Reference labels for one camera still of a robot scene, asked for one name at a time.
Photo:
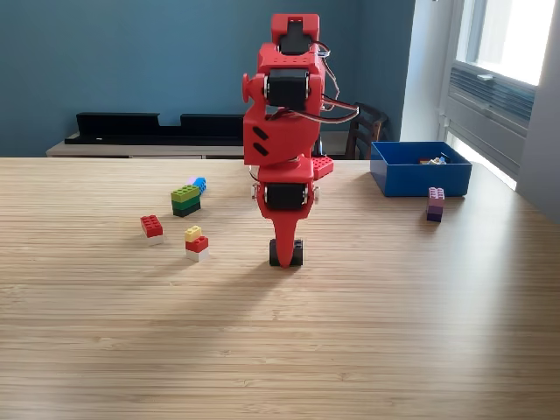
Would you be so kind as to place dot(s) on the grey dark green brick stack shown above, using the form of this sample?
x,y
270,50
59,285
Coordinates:
x,y
298,256

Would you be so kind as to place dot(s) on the yellow toy digger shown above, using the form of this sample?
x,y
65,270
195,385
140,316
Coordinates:
x,y
442,161

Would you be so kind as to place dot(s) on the blue plastic bin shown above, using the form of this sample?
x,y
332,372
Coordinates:
x,y
420,179

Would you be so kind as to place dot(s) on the blue pink brick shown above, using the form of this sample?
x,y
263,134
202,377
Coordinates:
x,y
199,184

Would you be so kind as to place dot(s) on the yellow red white brick stack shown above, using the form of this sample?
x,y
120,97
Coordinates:
x,y
197,245

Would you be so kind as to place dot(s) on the dark wooden chair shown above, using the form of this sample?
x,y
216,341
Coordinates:
x,y
372,131

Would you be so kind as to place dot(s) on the pink purple brick stack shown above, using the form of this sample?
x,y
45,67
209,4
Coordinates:
x,y
436,205

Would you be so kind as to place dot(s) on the pale wooden sideboard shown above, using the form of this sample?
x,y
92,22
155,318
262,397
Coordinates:
x,y
131,151

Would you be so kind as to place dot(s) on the black shelf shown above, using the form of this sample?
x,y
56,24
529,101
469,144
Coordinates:
x,y
131,127

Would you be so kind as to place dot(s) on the grey window radiator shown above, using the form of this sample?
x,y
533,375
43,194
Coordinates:
x,y
490,114

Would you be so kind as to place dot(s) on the white framed window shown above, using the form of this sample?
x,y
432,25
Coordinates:
x,y
516,35

